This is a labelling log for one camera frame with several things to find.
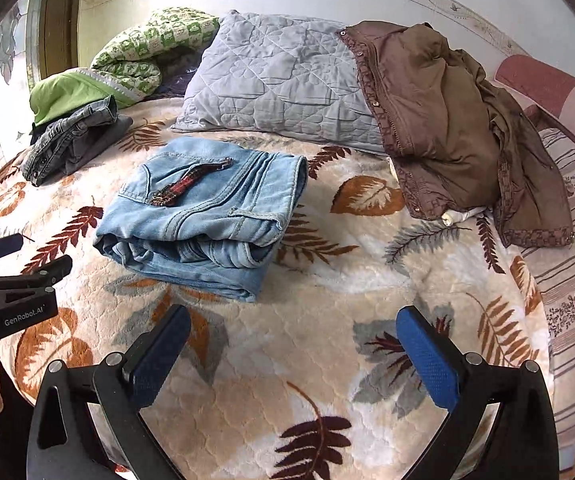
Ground grey quilted pillow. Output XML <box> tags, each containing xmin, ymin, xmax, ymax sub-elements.
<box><xmin>170</xmin><ymin>9</ymin><xmax>394</xmax><ymax>157</ymax></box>

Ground white cloth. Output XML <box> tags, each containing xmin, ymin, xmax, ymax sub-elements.
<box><xmin>439</xmin><ymin>207</ymin><xmax>494</xmax><ymax>226</ymax></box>

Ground green checked quilt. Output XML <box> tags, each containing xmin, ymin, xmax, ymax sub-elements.
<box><xmin>28</xmin><ymin>7</ymin><xmax>221</xmax><ymax>129</ymax></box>

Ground grey denim pants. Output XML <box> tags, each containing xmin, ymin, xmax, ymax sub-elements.
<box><xmin>20</xmin><ymin>95</ymin><xmax>135</xmax><ymax>187</ymax></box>

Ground brown jacket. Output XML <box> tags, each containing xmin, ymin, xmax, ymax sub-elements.
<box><xmin>336</xmin><ymin>20</ymin><xmax>575</xmax><ymax>250</ymax></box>

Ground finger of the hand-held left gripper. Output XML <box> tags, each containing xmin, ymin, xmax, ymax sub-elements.
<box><xmin>0</xmin><ymin>254</ymin><xmax>74</xmax><ymax>292</ymax></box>
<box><xmin>0</xmin><ymin>233</ymin><xmax>24</xmax><ymax>272</ymax></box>

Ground wooden window frame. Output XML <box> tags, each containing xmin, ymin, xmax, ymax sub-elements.
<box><xmin>39</xmin><ymin>0</ymin><xmax>87</xmax><ymax>80</ymax></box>

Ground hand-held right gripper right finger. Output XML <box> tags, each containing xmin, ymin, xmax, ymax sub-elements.
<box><xmin>396</xmin><ymin>305</ymin><xmax>561</xmax><ymax>480</ymax></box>

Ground maroon pink cushion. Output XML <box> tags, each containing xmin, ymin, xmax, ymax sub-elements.
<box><xmin>494</xmin><ymin>54</ymin><xmax>575</xmax><ymax>172</ymax></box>

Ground leaf print fleece blanket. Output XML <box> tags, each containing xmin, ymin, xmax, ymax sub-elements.
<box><xmin>0</xmin><ymin>104</ymin><xmax>554</xmax><ymax>480</ymax></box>

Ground light blue denim pants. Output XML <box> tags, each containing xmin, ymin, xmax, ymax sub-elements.
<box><xmin>92</xmin><ymin>136</ymin><xmax>309</xmax><ymax>304</ymax></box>

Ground dark purple cloth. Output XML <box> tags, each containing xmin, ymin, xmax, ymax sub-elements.
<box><xmin>146</xmin><ymin>51</ymin><xmax>204</xmax><ymax>99</ymax></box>

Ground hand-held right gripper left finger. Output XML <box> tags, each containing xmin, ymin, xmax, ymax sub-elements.
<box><xmin>26</xmin><ymin>304</ymin><xmax>192</xmax><ymax>480</ymax></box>

